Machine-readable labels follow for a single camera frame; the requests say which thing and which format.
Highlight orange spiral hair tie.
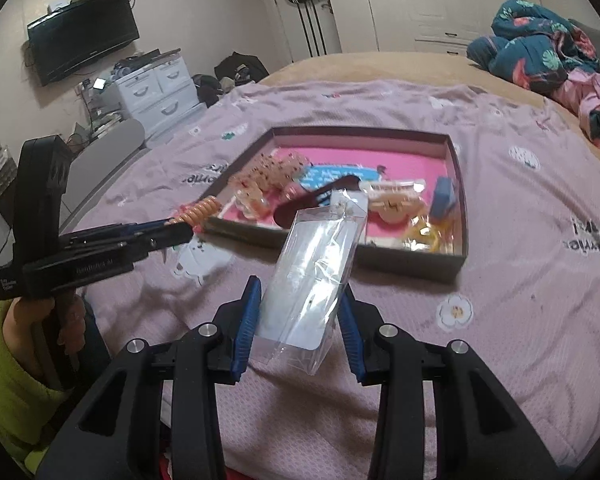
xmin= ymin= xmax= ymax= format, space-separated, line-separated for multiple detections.
xmin=168 ymin=195 xmax=223 ymax=229

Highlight maroon oval hair clip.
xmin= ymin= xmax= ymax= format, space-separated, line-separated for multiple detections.
xmin=273 ymin=174 xmax=361 ymax=229

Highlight clear plastic jewelry bag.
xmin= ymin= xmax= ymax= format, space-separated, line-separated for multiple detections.
xmin=252 ymin=207 xmax=360 ymax=376

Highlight blue boxed jewelry packet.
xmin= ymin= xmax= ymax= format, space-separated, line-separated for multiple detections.
xmin=429 ymin=177 xmax=456 ymax=220

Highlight white pearl flower clip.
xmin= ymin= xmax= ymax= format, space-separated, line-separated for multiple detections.
xmin=233 ymin=182 xmax=271 ymax=221

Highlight white earring card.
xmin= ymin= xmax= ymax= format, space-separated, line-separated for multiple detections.
xmin=329 ymin=190 xmax=368 ymax=244

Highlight person's left hand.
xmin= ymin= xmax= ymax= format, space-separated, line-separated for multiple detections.
xmin=2 ymin=292 xmax=86 ymax=386

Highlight grey bed footboard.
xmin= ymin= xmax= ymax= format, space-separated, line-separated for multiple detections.
xmin=0 ymin=119 xmax=146 ymax=266

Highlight green jacket sleeve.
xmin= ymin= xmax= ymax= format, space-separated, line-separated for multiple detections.
xmin=0 ymin=301 xmax=68 ymax=479

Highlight white drawer cabinet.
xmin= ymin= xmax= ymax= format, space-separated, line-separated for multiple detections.
xmin=102 ymin=52 xmax=206 ymax=140

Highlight pink printed bed sheet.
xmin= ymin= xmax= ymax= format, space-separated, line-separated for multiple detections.
xmin=76 ymin=81 xmax=600 ymax=479

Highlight clear red-speckled claw clip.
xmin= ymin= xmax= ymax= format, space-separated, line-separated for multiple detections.
xmin=228 ymin=152 xmax=311 ymax=193

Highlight pink fuzzy hair accessory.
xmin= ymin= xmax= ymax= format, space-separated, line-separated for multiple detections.
xmin=280 ymin=181 xmax=306 ymax=203

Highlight black bag on floor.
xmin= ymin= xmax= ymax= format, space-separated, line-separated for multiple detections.
xmin=193 ymin=52 xmax=270 ymax=107

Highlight dark cardboard tray pink lining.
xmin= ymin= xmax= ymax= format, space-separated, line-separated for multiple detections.
xmin=206 ymin=127 xmax=468 ymax=283

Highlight cream claw hair clip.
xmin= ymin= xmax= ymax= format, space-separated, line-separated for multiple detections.
xmin=358 ymin=179 xmax=426 ymax=224

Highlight teal floral quilt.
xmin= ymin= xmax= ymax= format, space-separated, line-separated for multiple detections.
xmin=467 ymin=0 xmax=600 ymax=148

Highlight black wall television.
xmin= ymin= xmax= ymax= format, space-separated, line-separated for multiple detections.
xmin=27 ymin=0 xmax=140 ymax=87

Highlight yellow hair ties in bag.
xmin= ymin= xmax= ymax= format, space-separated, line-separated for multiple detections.
xmin=402 ymin=214 xmax=454 ymax=255

